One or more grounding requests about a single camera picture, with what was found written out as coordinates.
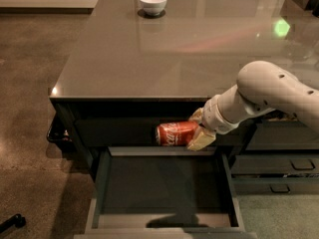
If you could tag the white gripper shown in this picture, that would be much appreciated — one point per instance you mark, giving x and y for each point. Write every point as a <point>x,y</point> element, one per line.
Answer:
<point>212,118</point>

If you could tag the red coke can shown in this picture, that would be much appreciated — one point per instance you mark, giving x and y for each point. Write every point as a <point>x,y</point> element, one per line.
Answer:
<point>175,133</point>

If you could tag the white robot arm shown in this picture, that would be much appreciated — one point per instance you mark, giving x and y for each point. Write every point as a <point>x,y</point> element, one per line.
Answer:
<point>261,87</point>

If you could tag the dark drawer cabinet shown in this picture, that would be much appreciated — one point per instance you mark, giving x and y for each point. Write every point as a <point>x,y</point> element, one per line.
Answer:
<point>127,64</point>

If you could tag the right side drawer unit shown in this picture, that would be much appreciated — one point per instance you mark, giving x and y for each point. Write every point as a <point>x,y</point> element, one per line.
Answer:
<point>263,158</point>

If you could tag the open middle drawer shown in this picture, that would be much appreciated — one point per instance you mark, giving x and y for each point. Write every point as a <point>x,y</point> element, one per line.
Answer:
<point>164,193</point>

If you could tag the closed top drawer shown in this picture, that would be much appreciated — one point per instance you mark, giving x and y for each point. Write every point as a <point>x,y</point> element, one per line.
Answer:
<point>119,131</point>

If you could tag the white ceramic bowl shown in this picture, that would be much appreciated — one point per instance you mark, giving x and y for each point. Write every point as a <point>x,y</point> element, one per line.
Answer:
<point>153,7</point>

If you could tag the black object on floor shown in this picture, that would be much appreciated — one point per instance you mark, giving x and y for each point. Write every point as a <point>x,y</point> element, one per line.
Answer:
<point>16,220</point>

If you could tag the black drawer handle lower right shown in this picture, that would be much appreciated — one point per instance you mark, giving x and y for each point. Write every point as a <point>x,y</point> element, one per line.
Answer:
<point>280,189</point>

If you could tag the black drawer handle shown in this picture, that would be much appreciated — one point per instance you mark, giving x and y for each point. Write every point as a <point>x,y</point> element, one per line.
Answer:
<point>280,189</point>
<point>302,164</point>

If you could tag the black drawer handle upper right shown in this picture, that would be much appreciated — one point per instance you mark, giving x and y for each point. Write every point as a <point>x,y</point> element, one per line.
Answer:
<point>302,164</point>

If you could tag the black wire basket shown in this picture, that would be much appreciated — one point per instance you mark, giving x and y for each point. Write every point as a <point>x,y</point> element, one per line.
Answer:
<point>58,135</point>

